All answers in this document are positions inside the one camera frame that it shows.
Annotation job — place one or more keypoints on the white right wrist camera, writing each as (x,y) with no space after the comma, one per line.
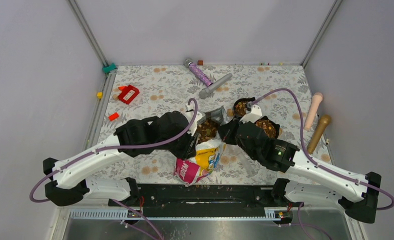
(254,115)

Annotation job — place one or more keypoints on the teal clip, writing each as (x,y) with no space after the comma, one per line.
(109,68)

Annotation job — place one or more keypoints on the pink microphone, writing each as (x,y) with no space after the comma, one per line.
(316,100)

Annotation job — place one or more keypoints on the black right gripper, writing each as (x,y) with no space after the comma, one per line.
(227,130)

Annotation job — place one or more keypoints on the red toy block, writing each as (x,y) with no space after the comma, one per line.
(128,94)

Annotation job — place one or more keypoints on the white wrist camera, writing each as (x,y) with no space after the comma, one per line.
(254,115)
(194,117)

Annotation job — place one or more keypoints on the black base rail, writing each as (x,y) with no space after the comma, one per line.
(205,201)

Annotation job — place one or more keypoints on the small yellow cube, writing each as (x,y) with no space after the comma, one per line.
(99,95)

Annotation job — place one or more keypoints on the black bowl fishbone print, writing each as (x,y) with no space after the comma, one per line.
(242,106)

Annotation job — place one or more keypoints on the clear plastic scoop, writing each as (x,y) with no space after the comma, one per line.
(248,167)

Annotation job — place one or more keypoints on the purple glitter microphone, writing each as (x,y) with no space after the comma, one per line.
(197,72)

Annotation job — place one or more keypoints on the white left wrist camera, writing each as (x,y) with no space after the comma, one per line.
(194,117)

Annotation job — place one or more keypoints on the pet food bag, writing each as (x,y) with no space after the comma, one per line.
(208,149)

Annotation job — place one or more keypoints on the wooden bowl stand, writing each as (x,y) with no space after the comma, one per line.
(230,112)

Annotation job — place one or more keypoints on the small orange block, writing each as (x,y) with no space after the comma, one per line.
(113,116)

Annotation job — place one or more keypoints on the grey microphone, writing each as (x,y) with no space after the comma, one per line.
(206,92)

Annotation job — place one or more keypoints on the gold microphone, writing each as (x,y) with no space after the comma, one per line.
(323,122)

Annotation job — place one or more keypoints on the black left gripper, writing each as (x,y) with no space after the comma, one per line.
(189,151)

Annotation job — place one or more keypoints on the black bowl paw print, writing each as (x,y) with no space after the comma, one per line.
(271,129)

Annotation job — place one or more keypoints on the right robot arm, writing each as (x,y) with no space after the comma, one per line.
(355,194)

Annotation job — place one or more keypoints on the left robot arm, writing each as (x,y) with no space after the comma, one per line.
(71,179)

